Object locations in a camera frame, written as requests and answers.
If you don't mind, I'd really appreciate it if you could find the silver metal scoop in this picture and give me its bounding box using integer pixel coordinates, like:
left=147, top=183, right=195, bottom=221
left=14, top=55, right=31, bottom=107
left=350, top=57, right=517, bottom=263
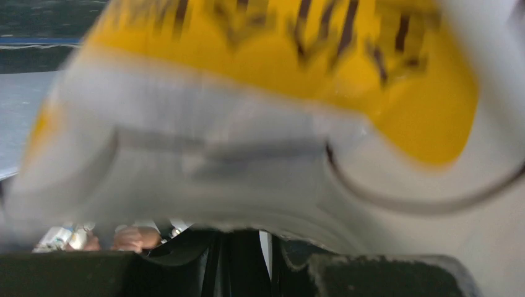
left=141, top=227, right=313, bottom=297

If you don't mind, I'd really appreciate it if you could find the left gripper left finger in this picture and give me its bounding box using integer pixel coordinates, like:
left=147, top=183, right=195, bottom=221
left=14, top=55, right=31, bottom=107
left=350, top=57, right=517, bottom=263
left=1, top=252, right=139, bottom=296

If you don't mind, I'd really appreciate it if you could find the colourful pet food bag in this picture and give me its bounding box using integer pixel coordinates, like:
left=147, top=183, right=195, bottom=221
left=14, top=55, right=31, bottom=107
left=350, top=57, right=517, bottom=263
left=2, top=1, right=524, bottom=296

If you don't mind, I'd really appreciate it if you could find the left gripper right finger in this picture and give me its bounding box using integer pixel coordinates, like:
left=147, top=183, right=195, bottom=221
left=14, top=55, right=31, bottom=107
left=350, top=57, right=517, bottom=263
left=308, top=254, right=478, bottom=296

